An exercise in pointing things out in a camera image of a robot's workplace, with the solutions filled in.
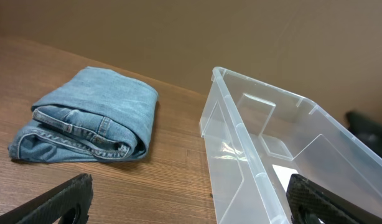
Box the white label in bin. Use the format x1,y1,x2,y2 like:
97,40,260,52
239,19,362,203
273,165,298,191

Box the folded blue denim jeans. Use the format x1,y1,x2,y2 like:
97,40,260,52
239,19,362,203
8,67,158,163

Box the black garment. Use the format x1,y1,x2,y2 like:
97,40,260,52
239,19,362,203
345,111,382,158

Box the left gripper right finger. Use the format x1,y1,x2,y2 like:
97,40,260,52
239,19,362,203
286,174,382,224

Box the clear plastic storage bin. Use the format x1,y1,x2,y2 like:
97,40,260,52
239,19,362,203
200,67,382,223

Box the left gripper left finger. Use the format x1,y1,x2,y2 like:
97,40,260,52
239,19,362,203
0,174,93,224

